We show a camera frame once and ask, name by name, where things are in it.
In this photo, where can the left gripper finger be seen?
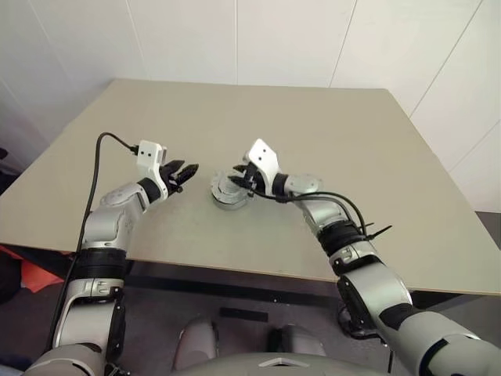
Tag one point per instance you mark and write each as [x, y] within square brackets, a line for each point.
[177, 163]
[189, 173]

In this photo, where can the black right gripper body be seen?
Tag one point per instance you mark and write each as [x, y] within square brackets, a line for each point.
[252, 178]

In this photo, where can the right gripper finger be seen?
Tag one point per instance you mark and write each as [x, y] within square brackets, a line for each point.
[238, 181]
[239, 168]

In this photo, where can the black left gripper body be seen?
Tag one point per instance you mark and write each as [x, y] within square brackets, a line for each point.
[171, 180]

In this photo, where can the round silver motor cover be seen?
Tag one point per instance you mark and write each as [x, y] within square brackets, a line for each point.
[221, 184]

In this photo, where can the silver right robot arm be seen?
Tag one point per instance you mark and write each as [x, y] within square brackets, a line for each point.
[372, 274]

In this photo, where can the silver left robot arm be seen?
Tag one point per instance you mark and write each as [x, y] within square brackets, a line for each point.
[102, 231]

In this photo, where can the black floor strip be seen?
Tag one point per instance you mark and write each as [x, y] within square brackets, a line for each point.
[243, 313]

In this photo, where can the black zip tie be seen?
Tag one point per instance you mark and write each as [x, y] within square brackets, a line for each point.
[377, 232]

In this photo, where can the grey rounded shape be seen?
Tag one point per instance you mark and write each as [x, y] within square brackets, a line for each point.
[297, 340]
[195, 340]

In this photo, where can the orange cloth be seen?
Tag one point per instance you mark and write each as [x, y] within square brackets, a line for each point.
[39, 276]

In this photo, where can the grey robot torso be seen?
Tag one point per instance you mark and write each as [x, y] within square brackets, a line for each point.
[274, 368]

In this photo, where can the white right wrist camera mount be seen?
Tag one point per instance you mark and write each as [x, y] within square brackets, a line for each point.
[264, 154]

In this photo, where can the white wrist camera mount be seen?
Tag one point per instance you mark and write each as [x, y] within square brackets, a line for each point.
[264, 154]
[148, 153]

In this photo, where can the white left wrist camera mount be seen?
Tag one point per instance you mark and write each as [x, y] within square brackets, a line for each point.
[148, 153]

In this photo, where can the black table frame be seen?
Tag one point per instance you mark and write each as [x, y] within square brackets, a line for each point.
[235, 280]

